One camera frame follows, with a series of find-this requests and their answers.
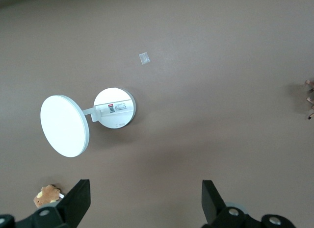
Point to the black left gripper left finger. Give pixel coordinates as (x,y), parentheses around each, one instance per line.
(73,203)

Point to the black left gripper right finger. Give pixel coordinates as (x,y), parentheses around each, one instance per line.
(213,206)

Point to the brown lion statue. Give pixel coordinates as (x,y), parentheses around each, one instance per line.
(311,83)

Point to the white round desk lamp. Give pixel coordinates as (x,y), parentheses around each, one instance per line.
(63,125)

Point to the brown table cover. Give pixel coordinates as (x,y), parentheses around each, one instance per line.
(196,115)

